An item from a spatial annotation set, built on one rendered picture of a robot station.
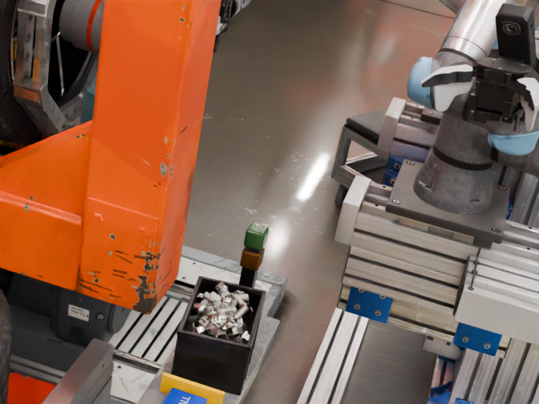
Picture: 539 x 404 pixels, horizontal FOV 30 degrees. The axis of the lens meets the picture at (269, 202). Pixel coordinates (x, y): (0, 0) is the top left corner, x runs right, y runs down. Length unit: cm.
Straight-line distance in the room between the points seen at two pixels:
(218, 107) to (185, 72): 251
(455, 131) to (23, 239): 85
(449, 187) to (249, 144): 211
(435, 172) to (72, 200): 69
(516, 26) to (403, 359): 134
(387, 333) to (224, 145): 150
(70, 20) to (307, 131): 194
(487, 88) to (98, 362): 102
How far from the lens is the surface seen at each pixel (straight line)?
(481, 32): 165
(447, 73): 135
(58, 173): 193
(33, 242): 200
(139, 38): 174
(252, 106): 431
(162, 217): 185
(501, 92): 139
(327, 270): 323
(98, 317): 228
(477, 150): 189
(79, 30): 239
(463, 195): 192
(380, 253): 200
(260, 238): 203
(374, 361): 252
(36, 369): 223
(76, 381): 201
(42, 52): 222
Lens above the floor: 166
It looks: 28 degrees down
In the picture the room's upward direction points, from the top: 11 degrees clockwise
